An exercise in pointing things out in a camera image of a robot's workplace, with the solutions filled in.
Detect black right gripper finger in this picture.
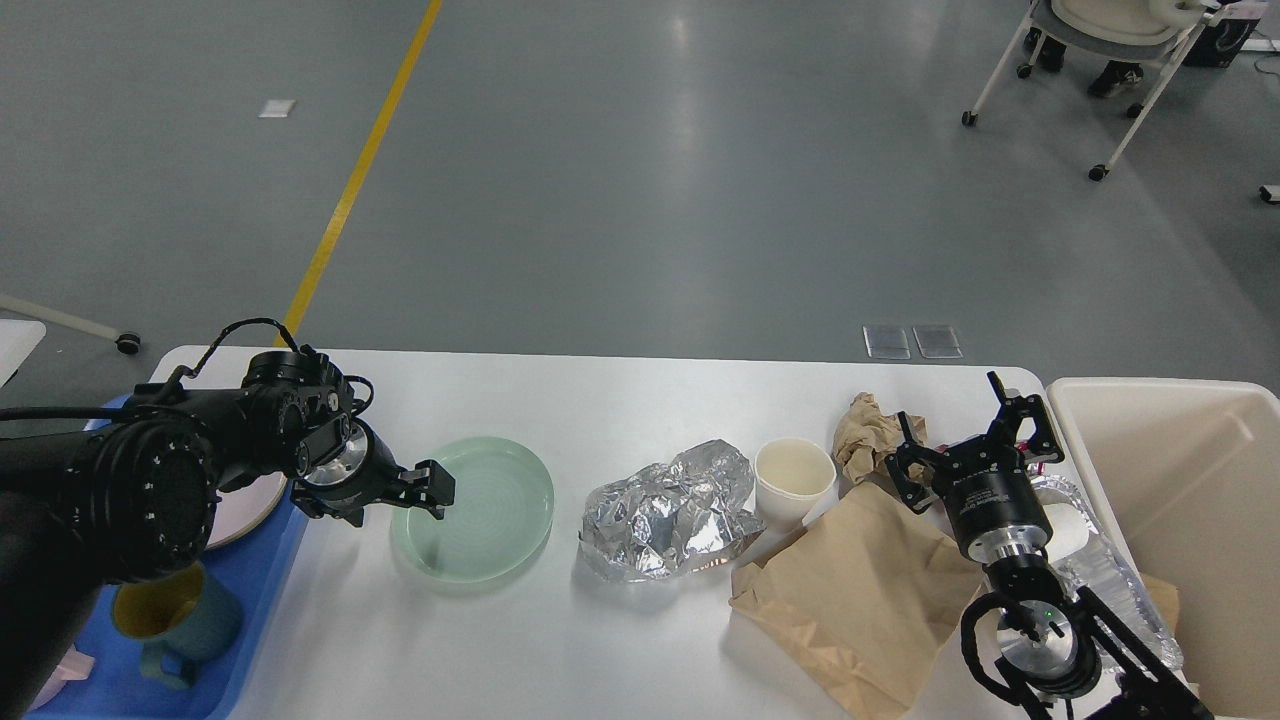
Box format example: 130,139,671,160
984,372,1065,471
884,413,951,515

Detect floor socket plate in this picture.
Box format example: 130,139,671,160
911,325,964,360
861,325,913,361

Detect brown paper bag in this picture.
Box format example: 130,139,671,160
730,484,982,719

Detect floor socket plate right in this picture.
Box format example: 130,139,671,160
911,325,964,360

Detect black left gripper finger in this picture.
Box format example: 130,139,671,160
396,459,456,521

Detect crumpled brown paper ball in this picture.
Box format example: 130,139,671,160
829,392,905,486

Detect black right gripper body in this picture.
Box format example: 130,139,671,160
938,450,1053,566

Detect dark teal mug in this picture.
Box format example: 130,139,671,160
110,562,244,691

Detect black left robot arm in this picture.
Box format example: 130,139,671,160
3,325,456,719

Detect white office chair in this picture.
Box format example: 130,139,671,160
1,293,142,356
961,1,1266,182

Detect white office chair left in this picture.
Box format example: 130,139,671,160
1,293,142,356

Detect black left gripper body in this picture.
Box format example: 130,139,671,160
291,420,403,528

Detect crumpled aluminium foil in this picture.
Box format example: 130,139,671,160
579,439,767,583

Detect beige plastic bin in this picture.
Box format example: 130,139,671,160
1048,378,1279,719

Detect white paper on floor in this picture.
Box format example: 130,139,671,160
257,99,297,119

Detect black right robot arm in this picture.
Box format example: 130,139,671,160
884,372,1211,719

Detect pink plate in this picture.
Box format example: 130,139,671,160
206,471,289,550

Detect blue plastic tray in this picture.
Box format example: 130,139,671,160
24,392,311,720

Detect clear plastic bottle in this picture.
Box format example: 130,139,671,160
1030,475,1184,671

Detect pink mug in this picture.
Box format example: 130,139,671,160
29,644,96,710

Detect white paper cup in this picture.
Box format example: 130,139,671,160
754,437,838,533

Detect green plate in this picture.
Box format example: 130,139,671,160
390,436,556,584

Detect white office chair right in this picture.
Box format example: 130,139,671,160
961,1,1266,182

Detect person's feet under chair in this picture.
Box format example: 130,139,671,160
1023,28,1146,99

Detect floor socket plate left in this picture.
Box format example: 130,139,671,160
861,325,913,361

